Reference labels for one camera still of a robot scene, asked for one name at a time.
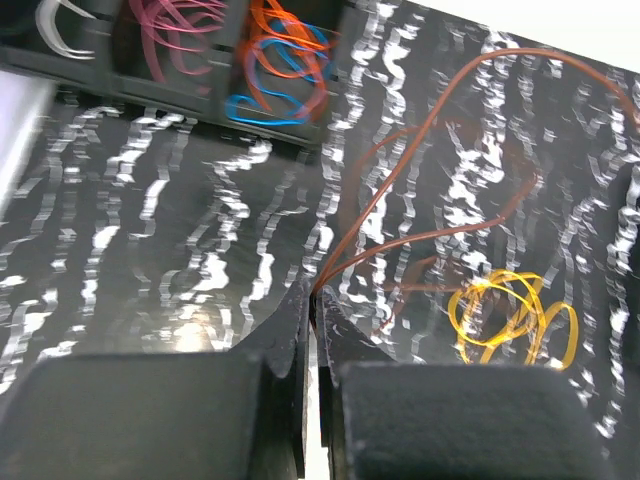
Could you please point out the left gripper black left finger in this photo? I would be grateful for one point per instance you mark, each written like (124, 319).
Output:
(238, 414)

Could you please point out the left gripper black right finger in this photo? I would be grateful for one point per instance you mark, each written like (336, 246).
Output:
(382, 419)

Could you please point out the black three-compartment bin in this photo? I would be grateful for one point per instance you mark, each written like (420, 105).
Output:
(267, 68)

